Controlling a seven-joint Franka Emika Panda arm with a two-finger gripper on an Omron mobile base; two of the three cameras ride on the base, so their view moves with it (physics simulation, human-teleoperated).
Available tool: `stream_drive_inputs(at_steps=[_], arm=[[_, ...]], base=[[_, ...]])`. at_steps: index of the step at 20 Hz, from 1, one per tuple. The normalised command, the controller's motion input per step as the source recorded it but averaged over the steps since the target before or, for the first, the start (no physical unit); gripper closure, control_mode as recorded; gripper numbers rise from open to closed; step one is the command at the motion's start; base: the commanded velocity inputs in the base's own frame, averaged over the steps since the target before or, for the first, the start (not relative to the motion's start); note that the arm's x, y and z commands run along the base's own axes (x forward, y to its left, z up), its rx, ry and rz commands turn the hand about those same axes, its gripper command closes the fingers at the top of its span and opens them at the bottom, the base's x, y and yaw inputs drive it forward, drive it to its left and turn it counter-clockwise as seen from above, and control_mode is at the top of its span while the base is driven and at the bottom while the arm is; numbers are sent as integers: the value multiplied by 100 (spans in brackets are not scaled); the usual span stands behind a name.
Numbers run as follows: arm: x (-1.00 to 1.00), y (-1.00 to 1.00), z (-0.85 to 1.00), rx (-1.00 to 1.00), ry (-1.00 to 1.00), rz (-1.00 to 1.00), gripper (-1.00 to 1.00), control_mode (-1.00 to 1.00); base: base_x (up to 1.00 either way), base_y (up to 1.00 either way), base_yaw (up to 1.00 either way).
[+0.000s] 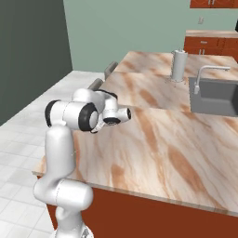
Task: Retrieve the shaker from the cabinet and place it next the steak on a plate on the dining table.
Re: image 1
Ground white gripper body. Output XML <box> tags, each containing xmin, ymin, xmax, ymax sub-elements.
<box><xmin>89</xmin><ymin>118</ymin><xmax>107</xmax><ymax>135</ymax></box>

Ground red-brown island cabinet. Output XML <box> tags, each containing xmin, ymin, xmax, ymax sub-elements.
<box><xmin>36</xmin><ymin>176</ymin><xmax>238</xmax><ymax>238</ymax></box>

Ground white paper towel roll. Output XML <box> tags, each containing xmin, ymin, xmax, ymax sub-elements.
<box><xmin>171</xmin><ymin>50</ymin><xmax>189</xmax><ymax>82</ymax></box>

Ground silver sink tap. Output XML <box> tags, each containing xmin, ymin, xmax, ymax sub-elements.
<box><xmin>193</xmin><ymin>65</ymin><xmax>231</xmax><ymax>96</ymax></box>

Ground grey sink basin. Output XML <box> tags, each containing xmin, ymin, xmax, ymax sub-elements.
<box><xmin>188</xmin><ymin>76</ymin><xmax>238</xmax><ymax>118</ymax></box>

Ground red-brown base cupboard run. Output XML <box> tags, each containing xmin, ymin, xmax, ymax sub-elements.
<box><xmin>183</xmin><ymin>29</ymin><xmax>238</xmax><ymax>62</ymax></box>

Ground red-brown wall cupboard run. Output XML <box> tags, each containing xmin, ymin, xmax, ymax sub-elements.
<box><xmin>189</xmin><ymin>0</ymin><xmax>238</xmax><ymax>9</ymax></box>

